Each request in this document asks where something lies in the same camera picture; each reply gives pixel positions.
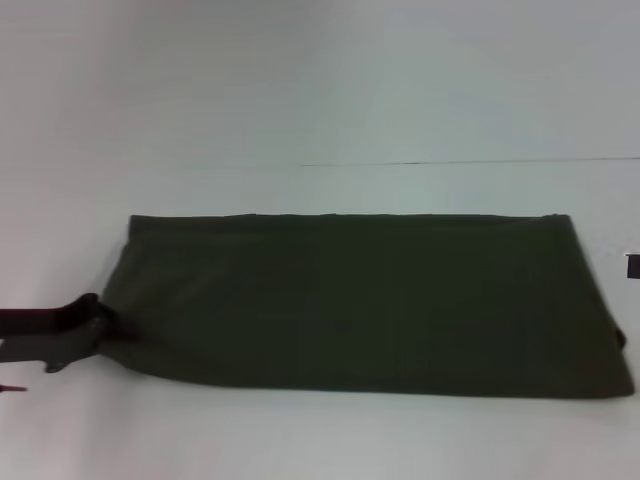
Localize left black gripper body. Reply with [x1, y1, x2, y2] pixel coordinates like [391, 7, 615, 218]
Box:
[0, 292, 107, 375]

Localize dark green shirt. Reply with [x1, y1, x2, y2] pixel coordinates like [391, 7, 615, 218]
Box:
[99, 213, 636, 400]

